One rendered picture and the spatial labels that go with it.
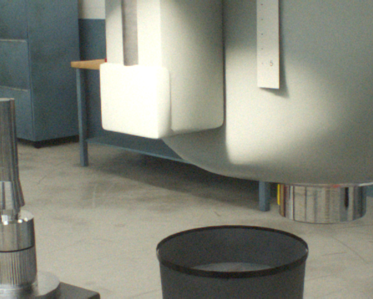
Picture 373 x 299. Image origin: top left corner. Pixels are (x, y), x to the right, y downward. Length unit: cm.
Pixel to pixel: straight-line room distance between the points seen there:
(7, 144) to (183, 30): 45
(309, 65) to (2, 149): 48
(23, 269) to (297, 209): 41
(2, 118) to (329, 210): 41
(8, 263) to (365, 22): 53
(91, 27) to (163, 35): 762
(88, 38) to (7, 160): 724
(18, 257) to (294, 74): 49
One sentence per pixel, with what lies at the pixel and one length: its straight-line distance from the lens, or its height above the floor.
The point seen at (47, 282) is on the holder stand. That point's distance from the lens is 81.
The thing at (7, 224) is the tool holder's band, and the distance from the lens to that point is 77.
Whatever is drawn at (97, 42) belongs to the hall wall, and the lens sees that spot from 787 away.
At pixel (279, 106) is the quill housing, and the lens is 34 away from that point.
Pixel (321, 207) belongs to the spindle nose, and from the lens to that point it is 42.
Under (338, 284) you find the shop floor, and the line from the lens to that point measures 404.
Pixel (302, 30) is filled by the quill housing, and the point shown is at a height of 138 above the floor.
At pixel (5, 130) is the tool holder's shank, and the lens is 76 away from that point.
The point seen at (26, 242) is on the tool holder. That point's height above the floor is 117.
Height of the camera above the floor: 140
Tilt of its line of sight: 11 degrees down
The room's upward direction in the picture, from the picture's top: 1 degrees counter-clockwise
